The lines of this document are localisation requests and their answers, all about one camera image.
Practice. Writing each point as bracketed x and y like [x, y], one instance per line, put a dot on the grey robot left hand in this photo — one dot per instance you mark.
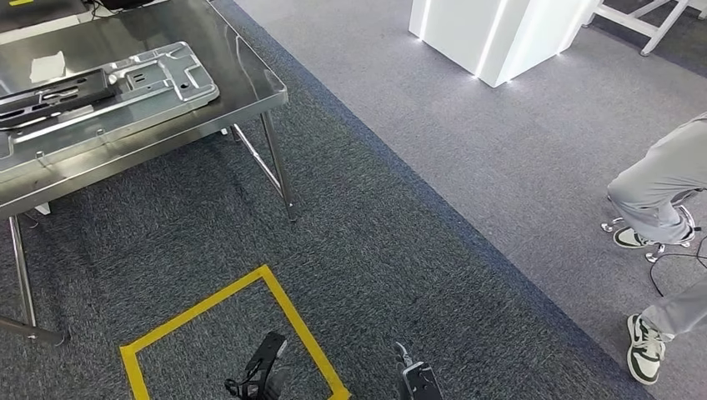
[279, 384]

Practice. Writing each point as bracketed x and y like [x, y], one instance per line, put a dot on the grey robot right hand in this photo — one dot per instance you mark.
[403, 356]

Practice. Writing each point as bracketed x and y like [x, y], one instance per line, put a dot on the black plastic panel part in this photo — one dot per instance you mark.
[94, 88]

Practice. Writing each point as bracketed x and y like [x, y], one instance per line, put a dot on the chrome stool base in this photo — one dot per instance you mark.
[607, 226]

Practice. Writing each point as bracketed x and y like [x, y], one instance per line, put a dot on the grey metal fixture plate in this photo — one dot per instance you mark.
[188, 91]

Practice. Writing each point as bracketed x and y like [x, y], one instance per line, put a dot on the person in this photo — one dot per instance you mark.
[657, 182]

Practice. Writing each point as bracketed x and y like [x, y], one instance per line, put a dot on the white lit counter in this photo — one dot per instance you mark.
[497, 38]

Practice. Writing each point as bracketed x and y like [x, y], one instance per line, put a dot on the stainless steel table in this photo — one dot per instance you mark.
[232, 55]

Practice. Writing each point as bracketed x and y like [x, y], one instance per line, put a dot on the white paper sheet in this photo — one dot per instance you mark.
[47, 67]

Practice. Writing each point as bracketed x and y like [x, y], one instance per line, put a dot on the black bag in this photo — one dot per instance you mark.
[127, 4]

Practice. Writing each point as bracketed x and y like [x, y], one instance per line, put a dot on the white table frame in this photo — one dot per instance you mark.
[624, 21]

